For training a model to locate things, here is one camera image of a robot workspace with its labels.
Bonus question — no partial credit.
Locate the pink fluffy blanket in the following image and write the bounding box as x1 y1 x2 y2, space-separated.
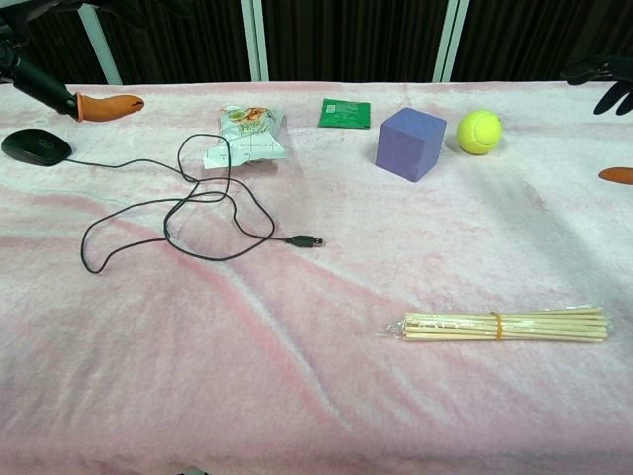
0 78 633 475

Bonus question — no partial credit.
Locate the white double frame post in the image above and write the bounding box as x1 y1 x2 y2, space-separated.
240 0 271 83

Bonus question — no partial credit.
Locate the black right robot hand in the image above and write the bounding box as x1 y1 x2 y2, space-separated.
561 53 633 186

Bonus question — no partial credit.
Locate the green foil packet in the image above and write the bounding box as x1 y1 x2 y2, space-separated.
317 97 372 131

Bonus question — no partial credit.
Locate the black curtain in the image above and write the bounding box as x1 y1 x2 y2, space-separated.
0 0 633 86

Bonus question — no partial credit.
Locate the purple foam cube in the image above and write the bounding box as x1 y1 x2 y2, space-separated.
374 106 449 184

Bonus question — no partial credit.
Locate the white green snack bag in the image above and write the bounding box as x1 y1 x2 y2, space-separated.
202 104 289 170

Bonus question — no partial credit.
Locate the black computer mouse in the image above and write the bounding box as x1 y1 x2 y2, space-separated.
1 128 74 168

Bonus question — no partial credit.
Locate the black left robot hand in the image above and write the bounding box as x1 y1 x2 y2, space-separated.
0 9 145 123

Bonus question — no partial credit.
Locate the yellow tennis ball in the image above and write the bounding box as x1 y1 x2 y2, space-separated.
456 109 504 156

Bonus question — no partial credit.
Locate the white slanted frame post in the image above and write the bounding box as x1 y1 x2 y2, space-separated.
77 0 124 86

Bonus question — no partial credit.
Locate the wooden stick bundle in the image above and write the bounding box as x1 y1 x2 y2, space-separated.
380 306 610 344

